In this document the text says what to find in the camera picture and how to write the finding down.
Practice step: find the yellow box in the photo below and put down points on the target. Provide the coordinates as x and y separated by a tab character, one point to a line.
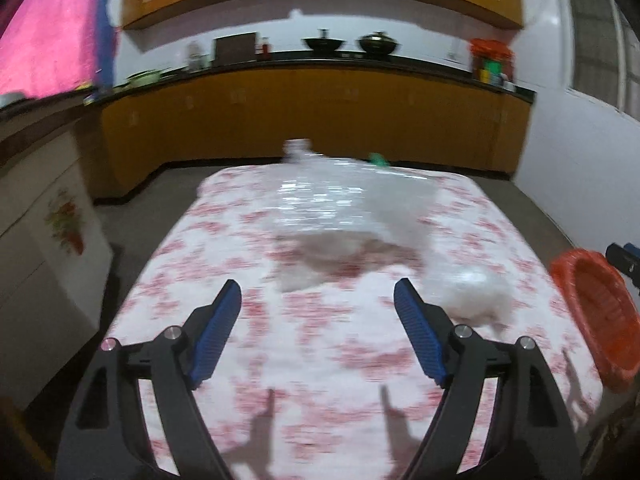
483	75

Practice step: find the white cup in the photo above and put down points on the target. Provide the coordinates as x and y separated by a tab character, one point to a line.
508	86

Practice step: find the wooden base cabinets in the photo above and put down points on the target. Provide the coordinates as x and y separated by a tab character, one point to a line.
310	115

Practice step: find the clear plastic bag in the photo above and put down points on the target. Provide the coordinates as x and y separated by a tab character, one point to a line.
330	200

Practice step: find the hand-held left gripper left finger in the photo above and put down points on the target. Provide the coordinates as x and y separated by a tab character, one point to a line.
217	332

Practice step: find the barred window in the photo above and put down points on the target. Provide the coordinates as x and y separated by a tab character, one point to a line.
600	45

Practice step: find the colourful small box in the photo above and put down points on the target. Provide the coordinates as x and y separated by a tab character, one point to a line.
90	96

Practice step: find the red bottle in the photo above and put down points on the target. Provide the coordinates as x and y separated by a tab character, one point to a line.
265	50

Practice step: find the black open wok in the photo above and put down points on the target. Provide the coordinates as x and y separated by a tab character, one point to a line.
322	44

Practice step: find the green canister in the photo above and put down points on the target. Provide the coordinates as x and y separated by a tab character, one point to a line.
495	72

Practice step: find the clear plastic jar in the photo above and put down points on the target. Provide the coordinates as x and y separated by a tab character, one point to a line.
196	59

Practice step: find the floral tablecloth table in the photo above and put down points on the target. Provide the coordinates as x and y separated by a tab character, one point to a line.
310	360

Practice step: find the green basin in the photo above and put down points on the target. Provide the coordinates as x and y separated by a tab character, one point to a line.
144	78

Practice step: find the green plastic packet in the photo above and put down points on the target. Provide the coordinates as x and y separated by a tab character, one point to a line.
378	160

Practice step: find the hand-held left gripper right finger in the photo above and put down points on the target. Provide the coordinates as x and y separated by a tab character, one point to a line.
417	332

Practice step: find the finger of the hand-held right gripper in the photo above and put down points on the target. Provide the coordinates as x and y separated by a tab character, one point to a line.
624	260

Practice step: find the black wok with lid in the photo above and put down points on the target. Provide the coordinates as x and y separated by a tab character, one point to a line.
379	46

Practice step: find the orange plastic basket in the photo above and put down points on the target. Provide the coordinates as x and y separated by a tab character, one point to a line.
565	272

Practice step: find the dark wooden cutting board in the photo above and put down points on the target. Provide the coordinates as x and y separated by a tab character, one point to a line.
235	49

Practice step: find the red bag over bottles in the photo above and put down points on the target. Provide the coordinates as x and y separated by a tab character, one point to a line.
491	49

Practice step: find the white cabinet with flower decal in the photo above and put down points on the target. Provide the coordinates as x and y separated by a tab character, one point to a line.
45	260

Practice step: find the pink hanging cloth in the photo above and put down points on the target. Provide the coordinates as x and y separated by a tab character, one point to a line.
50	35

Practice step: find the red plastic lattice basket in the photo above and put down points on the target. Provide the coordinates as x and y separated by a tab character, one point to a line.
600	305

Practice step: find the black kitchen countertop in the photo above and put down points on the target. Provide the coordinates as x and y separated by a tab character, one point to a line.
425	67

